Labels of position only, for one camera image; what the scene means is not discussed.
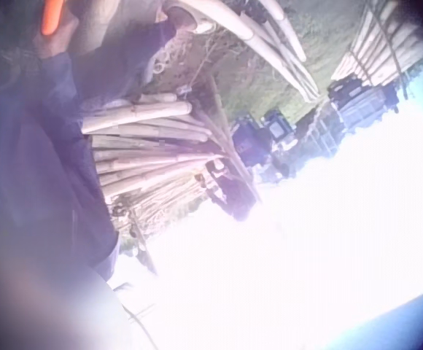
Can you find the person's right hand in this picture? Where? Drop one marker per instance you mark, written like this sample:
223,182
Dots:
53,43

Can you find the dark loaded truck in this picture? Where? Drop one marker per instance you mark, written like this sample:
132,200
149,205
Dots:
361,102

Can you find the stack of pale bamboo poles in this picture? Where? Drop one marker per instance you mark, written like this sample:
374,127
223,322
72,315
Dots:
379,47

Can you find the blue truck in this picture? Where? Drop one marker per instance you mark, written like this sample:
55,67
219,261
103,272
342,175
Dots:
260,136

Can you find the pile of cut bamboo poles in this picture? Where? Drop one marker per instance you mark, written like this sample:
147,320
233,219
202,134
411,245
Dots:
146,135

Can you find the bundle of long bent bamboo poles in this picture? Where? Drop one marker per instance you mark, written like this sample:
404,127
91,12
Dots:
266,47

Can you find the heap of thin bamboo sticks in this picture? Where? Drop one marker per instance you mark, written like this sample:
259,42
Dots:
164,204

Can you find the leaning dark bamboo poles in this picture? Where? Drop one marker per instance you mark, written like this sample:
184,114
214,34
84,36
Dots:
229,146

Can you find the person's right fingers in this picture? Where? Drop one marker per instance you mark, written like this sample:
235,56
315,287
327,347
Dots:
69,22

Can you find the person's legs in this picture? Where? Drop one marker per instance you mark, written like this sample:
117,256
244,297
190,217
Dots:
131,47

